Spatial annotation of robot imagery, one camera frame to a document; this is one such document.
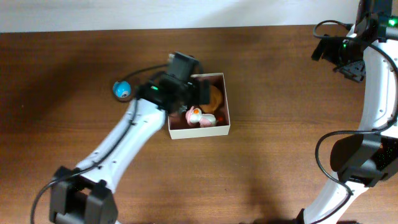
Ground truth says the white cardboard box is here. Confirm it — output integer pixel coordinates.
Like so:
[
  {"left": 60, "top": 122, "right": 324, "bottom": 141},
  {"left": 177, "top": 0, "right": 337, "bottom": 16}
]
[{"left": 167, "top": 73, "right": 231, "bottom": 139}]

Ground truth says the brown plush bear toy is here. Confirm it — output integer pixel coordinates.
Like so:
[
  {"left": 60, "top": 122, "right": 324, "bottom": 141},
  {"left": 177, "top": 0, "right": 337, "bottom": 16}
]
[{"left": 200, "top": 85, "right": 224, "bottom": 114}]

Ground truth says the blue ball toy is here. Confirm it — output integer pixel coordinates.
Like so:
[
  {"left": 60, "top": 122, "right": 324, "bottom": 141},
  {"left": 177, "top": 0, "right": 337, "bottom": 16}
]
[{"left": 113, "top": 81, "right": 131, "bottom": 98}]

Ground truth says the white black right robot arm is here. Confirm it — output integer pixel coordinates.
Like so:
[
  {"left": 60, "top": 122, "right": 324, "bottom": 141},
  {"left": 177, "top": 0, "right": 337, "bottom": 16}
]
[{"left": 295, "top": 0, "right": 397, "bottom": 223}]

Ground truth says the white pink duck toy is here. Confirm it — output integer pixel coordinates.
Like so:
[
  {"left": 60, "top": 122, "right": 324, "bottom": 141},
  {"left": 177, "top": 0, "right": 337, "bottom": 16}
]
[{"left": 185, "top": 106, "right": 225, "bottom": 128}]

